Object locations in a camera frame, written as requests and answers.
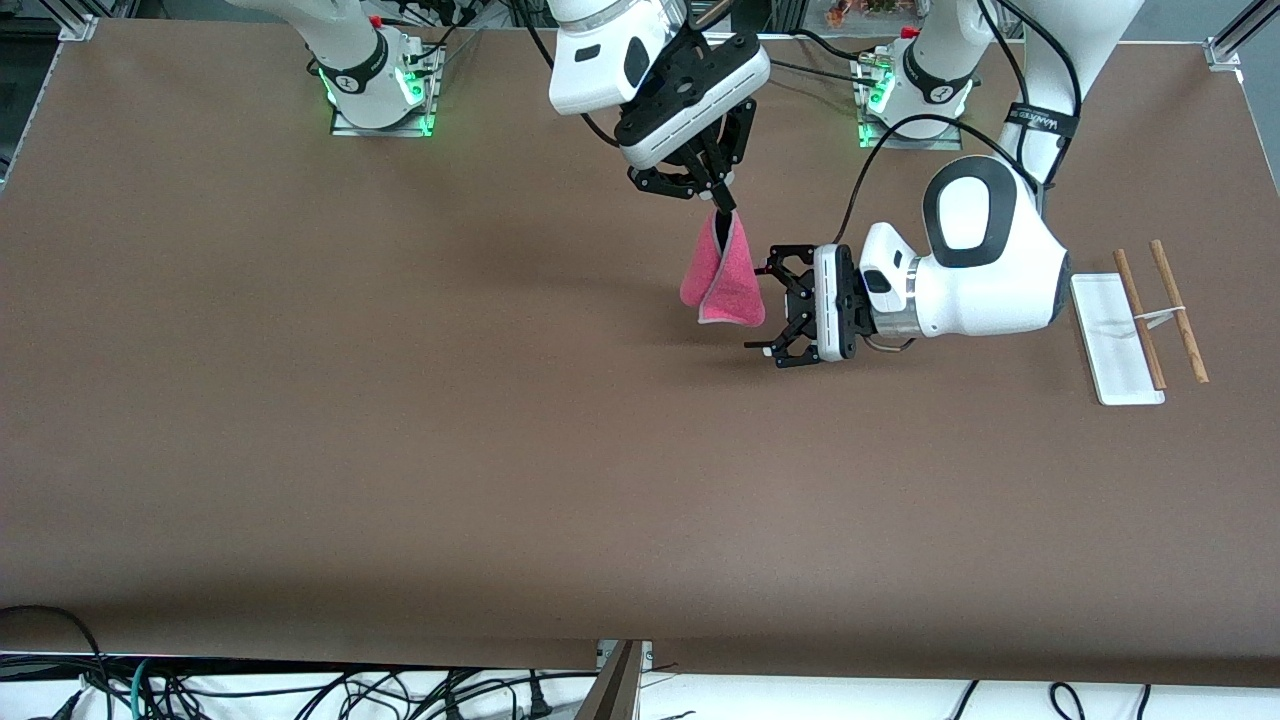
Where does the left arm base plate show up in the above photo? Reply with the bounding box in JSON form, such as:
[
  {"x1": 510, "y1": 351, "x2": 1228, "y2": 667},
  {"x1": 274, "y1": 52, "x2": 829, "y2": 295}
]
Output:
[{"x1": 857, "y1": 55, "x2": 964, "y2": 151}]

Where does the brown table cover sheet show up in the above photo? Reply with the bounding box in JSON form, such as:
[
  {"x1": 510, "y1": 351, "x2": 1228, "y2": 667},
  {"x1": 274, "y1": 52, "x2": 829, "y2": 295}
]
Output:
[{"x1": 0, "y1": 18, "x2": 1280, "y2": 689}]

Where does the pink towel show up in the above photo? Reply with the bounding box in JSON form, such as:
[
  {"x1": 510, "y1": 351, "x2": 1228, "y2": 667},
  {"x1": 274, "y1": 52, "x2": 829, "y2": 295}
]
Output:
[{"x1": 680, "y1": 208, "x2": 767, "y2": 327}]

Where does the white rack with wooden bars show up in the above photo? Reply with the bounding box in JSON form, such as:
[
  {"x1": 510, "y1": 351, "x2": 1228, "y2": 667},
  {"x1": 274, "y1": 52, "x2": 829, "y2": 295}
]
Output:
[{"x1": 1069, "y1": 238, "x2": 1211, "y2": 407}]

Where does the table frame beam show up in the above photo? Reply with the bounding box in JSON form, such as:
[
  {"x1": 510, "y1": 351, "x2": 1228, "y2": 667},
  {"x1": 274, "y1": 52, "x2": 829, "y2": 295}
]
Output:
[{"x1": 575, "y1": 640, "x2": 646, "y2": 720}]

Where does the orange background object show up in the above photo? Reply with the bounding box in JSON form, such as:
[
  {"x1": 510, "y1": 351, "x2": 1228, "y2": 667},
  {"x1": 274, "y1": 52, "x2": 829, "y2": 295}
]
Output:
[{"x1": 825, "y1": 0, "x2": 926, "y2": 27}]

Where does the black cable on table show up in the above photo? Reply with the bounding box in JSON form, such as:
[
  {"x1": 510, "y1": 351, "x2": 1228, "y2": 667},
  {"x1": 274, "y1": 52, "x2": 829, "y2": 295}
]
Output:
[{"x1": 768, "y1": 55, "x2": 886, "y2": 93}]

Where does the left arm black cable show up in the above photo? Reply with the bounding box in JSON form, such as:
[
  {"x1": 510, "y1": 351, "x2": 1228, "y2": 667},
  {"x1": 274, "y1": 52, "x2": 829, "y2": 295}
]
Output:
[{"x1": 835, "y1": 0, "x2": 1086, "y2": 251}]

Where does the thick black floor cable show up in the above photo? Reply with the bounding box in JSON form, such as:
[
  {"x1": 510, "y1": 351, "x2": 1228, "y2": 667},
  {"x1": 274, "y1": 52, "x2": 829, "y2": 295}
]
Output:
[{"x1": 0, "y1": 604, "x2": 113, "y2": 720}]

